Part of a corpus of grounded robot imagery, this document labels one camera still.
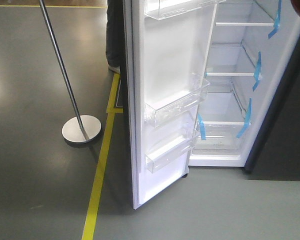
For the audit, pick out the clear lower door bin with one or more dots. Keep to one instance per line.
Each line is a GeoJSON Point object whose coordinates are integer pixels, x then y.
{"type": "Point", "coordinates": [169, 148]}

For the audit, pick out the standing person in grey jeans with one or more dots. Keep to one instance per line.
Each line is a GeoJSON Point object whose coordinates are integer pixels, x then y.
{"type": "Point", "coordinates": [114, 35]}

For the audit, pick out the dark floor sign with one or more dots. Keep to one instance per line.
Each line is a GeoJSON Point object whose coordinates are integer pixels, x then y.
{"type": "Point", "coordinates": [118, 103]}

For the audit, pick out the silver floor stand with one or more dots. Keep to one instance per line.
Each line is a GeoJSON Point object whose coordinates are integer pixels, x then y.
{"type": "Point", "coordinates": [80, 129]}

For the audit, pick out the clear crisper drawer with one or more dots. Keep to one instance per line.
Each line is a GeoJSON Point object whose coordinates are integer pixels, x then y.
{"type": "Point", "coordinates": [221, 138]}

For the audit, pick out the dark grey fridge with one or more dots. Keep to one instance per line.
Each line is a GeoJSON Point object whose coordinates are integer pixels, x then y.
{"type": "Point", "coordinates": [253, 67]}

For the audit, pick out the clear door bin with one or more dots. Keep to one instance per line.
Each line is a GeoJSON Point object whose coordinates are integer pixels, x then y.
{"type": "Point", "coordinates": [163, 9]}
{"type": "Point", "coordinates": [158, 112]}
{"type": "Point", "coordinates": [169, 148]}

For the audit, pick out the clear upper door bin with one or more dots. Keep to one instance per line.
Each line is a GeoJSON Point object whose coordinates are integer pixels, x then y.
{"type": "Point", "coordinates": [163, 9]}

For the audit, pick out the clear middle door bin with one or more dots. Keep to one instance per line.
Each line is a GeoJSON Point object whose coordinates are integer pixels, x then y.
{"type": "Point", "coordinates": [158, 112]}

